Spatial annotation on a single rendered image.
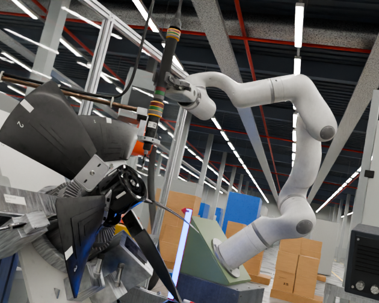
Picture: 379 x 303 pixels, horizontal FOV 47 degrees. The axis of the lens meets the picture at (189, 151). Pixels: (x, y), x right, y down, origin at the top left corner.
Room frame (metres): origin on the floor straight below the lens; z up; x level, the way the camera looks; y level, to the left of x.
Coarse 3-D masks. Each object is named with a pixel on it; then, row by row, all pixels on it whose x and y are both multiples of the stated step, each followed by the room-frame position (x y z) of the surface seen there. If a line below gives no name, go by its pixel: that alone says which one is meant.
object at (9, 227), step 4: (48, 216) 1.04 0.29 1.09; (52, 216) 1.06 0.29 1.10; (56, 216) 1.07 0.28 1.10; (48, 220) 1.04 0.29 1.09; (52, 220) 1.06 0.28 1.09; (56, 220) 1.07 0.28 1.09; (8, 224) 0.94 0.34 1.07; (12, 224) 0.94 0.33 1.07; (16, 224) 0.95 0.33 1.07; (20, 224) 0.96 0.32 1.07; (24, 224) 0.97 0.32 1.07; (0, 228) 0.91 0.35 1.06; (4, 228) 0.92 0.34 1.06; (8, 228) 0.94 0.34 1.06; (12, 228) 0.94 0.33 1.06; (16, 228) 0.95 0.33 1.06
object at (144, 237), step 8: (144, 232) 1.18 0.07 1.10; (136, 240) 1.26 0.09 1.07; (144, 240) 1.21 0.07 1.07; (152, 240) 1.16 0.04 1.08; (144, 248) 1.24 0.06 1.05; (152, 248) 1.18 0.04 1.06; (152, 256) 1.22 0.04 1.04; (160, 256) 1.14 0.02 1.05; (152, 264) 1.26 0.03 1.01; (160, 264) 1.18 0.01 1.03; (160, 272) 1.24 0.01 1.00; (168, 272) 1.12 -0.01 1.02; (168, 280) 1.19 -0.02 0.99; (168, 288) 1.26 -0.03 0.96; (176, 288) 1.14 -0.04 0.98; (176, 296) 1.22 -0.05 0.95
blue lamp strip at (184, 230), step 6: (186, 216) 1.61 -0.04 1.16; (186, 228) 1.60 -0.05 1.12; (180, 240) 1.61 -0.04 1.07; (180, 246) 1.61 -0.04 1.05; (180, 252) 1.60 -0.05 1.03; (180, 258) 1.60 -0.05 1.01; (174, 270) 1.61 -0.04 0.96; (174, 276) 1.60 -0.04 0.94; (174, 282) 1.60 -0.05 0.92; (168, 294) 1.61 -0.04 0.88
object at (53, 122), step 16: (32, 96) 1.07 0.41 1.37; (48, 96) 1.09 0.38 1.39; (64, 96) 1.13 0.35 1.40; (16, 112) 1.03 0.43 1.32; (32, 112) 1.06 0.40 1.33; (48, 112) 1.09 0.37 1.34; (64, 112) 1.12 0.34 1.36; (16, 128) 1.04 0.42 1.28; (32, 128) 1.06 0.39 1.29; (48, 128) 1.09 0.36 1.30; (64, 128) 1.11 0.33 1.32; (80, 128) 1.14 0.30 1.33; (16, 144) 1.04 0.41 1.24; (32, 144) 1.07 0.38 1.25; (48, 144) 1.09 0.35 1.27; (64, 144) 1.11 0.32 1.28; (80, 144) 1.14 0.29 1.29; (48, 160) 1.10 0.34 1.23; (64, 160) 1.12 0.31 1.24; (80, 160) 1.15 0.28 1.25; (64, 176) 1.14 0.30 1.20
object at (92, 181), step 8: (96, 160) 1.18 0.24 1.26; (88, 168) 1.17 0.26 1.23; (96, 168) 1.18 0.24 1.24; (104, 168) 1.19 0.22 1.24; (80, 176) 1.16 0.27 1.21; (88, 176) 1.17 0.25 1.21; (96, 176) 1.18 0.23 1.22; (80, 184) 1.16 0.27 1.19; (88, 184) 1.18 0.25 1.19; (96, 184) 1.19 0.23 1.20
